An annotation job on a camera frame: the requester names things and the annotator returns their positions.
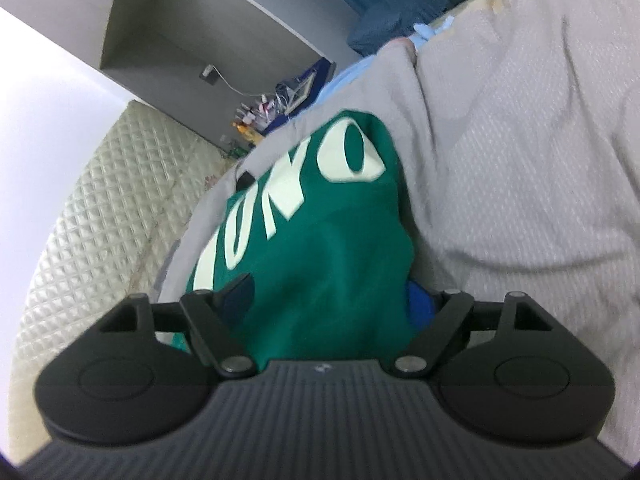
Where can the blue framed box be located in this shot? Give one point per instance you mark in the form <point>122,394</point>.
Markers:
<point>305,87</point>

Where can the grey textured bed sheet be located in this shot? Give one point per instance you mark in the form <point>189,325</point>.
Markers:
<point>525,160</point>

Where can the pale blue crumpled cloth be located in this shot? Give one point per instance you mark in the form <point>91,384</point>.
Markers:
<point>430,31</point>

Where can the grey wall shelf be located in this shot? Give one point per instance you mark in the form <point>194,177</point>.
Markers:
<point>165,50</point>

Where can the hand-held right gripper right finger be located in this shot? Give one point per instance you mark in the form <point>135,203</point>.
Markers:
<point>419,307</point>

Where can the small black object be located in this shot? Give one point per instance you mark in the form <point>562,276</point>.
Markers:
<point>245,179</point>

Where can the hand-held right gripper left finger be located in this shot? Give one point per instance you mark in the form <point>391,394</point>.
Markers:
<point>234,302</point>

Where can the quilted beige mattress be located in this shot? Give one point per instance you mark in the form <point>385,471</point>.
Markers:
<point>100,210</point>

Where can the group of small bottles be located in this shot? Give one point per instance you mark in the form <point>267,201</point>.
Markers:
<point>250,120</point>

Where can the light blue cloth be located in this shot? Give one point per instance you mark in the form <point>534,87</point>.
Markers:
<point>345,80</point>

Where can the green sweatshirt with white letters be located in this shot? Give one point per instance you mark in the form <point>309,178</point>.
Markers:
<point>330,240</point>

